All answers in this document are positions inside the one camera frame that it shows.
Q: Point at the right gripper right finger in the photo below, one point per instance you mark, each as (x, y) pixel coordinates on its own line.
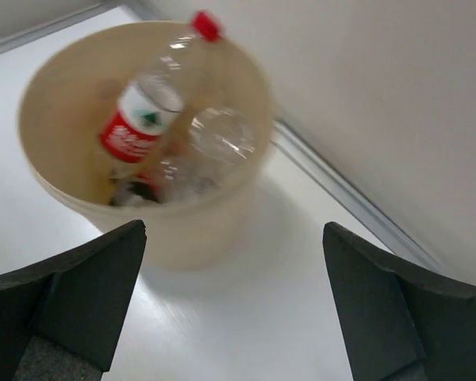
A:
(399, 321)

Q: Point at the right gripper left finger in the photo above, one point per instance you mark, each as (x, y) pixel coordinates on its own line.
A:
(61, 318)

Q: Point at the black label bottle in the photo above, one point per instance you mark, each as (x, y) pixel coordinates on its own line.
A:
(133, 191)

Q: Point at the tall red label bottle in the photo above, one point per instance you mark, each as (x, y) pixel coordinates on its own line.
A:
(161, 89)

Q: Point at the blue white label bottle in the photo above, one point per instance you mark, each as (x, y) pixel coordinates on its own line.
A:
(219, 140)

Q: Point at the beige round bin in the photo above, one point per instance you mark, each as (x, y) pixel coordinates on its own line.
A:
(73, 95)

